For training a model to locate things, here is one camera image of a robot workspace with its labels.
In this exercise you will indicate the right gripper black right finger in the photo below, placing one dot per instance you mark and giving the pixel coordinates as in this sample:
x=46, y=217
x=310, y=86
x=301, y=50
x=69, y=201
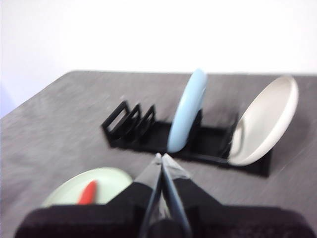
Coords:
x=188, y=196

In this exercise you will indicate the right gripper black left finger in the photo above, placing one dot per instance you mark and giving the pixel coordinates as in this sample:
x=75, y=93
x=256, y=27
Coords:
x=141, y=196

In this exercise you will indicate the pale green round plate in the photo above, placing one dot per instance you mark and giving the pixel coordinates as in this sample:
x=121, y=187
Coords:
x=109, y=183

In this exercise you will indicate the orange toy carrot green leaves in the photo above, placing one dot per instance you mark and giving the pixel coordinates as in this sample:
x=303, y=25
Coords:
x=88, y=193

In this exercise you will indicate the black plastic plate rack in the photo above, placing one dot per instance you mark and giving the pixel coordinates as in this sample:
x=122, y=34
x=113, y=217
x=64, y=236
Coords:
x=156, y=136

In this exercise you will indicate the blue round plate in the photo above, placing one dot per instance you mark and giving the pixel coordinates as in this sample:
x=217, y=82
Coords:
x=185, y=114

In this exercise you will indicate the beige round plate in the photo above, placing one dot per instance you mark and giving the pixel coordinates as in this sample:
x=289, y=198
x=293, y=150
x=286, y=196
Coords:
x=267, y=124

